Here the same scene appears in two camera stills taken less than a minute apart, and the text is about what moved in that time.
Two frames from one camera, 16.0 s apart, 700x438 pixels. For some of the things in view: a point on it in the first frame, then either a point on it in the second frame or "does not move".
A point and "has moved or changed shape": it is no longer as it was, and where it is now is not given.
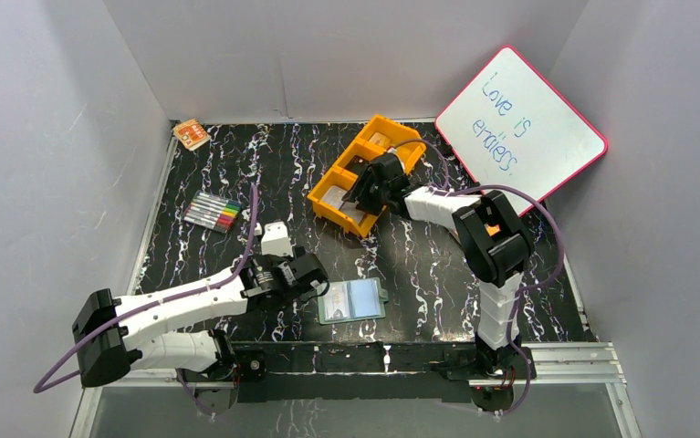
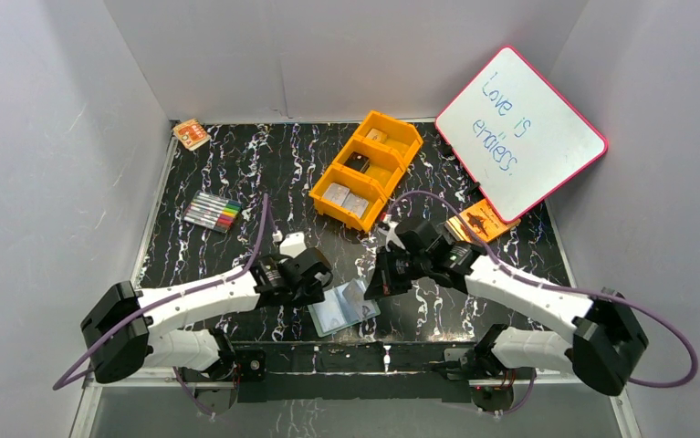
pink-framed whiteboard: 512,128 does not move
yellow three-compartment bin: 383,136 does not move
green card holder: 352,300 has moved or changed shape
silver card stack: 333,196 does not move
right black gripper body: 370,195 → 399,268
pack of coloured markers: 212,211 does not move
